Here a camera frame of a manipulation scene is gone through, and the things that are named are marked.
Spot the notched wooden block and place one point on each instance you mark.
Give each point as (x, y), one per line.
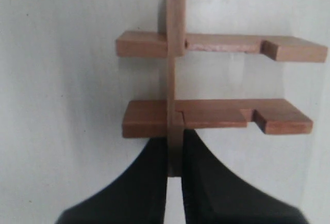
(176, 34)
(148, 118)
(279, 48)

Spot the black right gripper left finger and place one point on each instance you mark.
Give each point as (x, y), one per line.
(138, 195)

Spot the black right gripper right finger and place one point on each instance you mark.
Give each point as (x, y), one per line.
(214, 194)

